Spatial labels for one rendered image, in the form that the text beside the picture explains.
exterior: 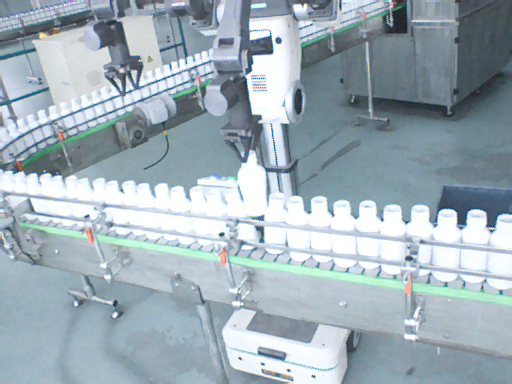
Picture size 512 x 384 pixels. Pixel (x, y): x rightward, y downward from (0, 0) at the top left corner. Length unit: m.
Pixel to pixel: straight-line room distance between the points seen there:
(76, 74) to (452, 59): 3.49
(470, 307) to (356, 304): 0.27
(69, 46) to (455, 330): 4.47
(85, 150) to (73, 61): 2.54
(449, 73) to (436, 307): 3.72
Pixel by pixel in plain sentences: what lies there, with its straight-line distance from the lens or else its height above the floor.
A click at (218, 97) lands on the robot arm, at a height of 1.45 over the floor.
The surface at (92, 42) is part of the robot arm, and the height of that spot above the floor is 1.57.
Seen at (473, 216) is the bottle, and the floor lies 1.15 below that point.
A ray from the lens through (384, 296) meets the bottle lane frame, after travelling 1.23.
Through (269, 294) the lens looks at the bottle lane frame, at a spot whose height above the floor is 0.89.
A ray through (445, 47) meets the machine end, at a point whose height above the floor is 0.66.
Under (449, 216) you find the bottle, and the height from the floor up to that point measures 1.15.
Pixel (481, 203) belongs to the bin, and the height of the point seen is 0.89.
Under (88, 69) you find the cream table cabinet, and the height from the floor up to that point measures 0.85.
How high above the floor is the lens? 1.75
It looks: 27 degrees down
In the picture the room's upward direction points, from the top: 10 degrees counter-clockwise
